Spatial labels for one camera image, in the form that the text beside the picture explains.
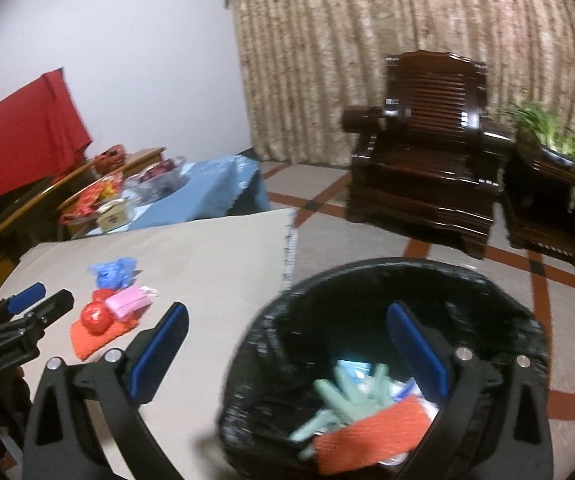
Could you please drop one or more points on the beige patterned curtain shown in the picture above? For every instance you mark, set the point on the beige patterned curtain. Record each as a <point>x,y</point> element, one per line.
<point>367,35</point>

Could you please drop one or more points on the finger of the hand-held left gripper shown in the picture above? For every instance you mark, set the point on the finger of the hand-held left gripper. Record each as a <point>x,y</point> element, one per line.
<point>27,295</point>
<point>52,305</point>

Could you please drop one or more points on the red basket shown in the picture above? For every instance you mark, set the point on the red basket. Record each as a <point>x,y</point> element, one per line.
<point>110,157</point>

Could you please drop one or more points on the glass fruit bowl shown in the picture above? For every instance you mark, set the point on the glass fruit bowl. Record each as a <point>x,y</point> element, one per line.
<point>162,175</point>

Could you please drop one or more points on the red snack packets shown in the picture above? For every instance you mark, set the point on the red snack packets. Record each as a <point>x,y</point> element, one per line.
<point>89,197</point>

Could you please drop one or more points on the pink packet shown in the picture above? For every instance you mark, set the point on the pink packet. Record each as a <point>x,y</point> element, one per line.
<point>127,302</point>

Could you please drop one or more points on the blue tablecloth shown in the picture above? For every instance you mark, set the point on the blue tablecloth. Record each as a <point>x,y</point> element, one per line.
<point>207,190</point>

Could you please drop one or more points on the dark wooden side table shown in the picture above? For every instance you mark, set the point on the dark wooden side table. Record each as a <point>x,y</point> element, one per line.
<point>547,210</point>

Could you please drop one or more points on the beige box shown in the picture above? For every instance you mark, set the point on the beige box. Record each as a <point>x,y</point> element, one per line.
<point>113,217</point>

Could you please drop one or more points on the dark wooden armchair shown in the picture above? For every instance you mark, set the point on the dark wooden armchair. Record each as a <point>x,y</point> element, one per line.
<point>427,160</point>

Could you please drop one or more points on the wooden TV cabinet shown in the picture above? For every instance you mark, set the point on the wooden TV cabinet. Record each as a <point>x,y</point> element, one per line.
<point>12,225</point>

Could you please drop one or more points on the blue card packet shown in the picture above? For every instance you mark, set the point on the blue card packet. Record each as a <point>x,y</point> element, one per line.
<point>352,367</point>

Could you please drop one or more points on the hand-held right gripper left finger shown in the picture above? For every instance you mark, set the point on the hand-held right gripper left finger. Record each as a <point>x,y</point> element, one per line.
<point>160,350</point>

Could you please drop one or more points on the potted green plant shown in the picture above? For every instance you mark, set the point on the potted green plant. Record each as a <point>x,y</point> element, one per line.
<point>542,122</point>

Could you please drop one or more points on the blue plastic bag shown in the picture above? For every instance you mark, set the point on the blue plastic bag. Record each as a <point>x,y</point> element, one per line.
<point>114,272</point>

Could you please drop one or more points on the black-lined trash bin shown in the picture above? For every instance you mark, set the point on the black-lined trash bin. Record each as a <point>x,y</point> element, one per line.
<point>292,340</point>

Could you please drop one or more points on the red cloth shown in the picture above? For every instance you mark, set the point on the red cloth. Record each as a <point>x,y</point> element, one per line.
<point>17,145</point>

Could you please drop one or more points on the red ball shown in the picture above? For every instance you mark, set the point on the red ball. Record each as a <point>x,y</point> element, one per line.
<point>94,317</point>

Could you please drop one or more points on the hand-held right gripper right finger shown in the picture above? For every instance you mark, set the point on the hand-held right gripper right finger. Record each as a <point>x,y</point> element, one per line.
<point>417,355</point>

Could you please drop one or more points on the green rubber glove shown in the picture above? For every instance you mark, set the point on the green rubber glove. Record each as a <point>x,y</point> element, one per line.
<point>347,395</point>

